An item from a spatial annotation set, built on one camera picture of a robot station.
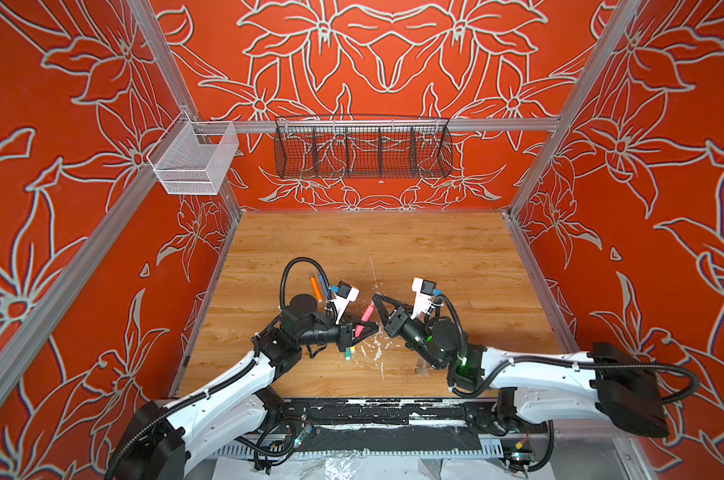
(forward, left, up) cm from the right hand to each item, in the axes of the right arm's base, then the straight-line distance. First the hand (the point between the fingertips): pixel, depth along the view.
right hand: (367, 303), depth 67 cm
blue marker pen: (+3, +10, +4) cm, 11 cm away
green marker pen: (-3, +5, -24) cm, 25 cm away
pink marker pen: (-2, 0, -4) cm, 4 cm away
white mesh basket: (+49, +55, +7) cm, 74 cm away
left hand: (-3, -2, -6) cm, 7 cm away
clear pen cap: (-8, -15, -24) cm, 29 cm away
